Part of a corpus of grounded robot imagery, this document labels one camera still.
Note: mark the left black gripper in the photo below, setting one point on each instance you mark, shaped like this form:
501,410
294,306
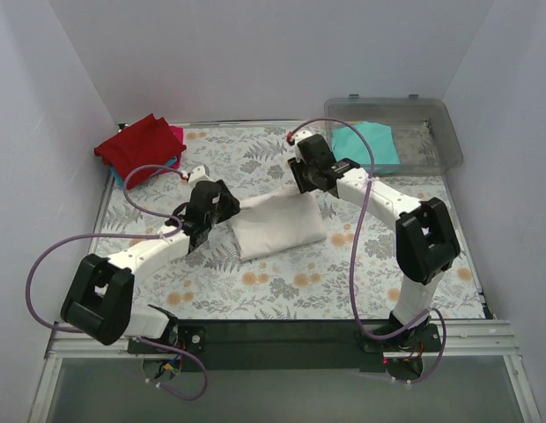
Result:
226,203

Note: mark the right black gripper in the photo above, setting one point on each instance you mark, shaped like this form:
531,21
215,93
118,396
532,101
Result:
303,174

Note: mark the white Coca-Cola t-shirt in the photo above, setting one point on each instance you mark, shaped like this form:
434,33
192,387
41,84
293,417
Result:
271,223

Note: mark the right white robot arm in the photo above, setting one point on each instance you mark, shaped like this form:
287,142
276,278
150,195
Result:
426,243

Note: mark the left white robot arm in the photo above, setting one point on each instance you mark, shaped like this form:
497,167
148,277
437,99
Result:
100,300

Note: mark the teal t-shirt in bin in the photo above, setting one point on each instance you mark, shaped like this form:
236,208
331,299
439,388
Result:
347,145

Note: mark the floral patterned table mat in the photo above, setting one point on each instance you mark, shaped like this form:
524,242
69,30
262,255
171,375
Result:
309,282

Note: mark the folded pink t-shirt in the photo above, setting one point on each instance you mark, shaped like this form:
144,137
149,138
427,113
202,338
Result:
167,148

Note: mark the folded red t-shirt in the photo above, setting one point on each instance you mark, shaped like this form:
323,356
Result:
131,148

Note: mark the folded teal t-shirt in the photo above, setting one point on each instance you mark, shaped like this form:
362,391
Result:
119,178

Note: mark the clear plastic bin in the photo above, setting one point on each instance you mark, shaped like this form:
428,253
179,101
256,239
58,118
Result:
421,130

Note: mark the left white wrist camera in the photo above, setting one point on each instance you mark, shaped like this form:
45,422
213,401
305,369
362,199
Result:
196,175

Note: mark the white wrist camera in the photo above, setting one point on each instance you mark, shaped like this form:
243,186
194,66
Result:
293,139
196,175

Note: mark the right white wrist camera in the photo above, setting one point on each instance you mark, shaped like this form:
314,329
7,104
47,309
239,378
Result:
293,139

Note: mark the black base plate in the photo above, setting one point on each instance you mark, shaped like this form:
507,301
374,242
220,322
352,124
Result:
285,344

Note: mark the aluminium frame rail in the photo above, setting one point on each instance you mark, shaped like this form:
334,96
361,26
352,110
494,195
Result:
476,376

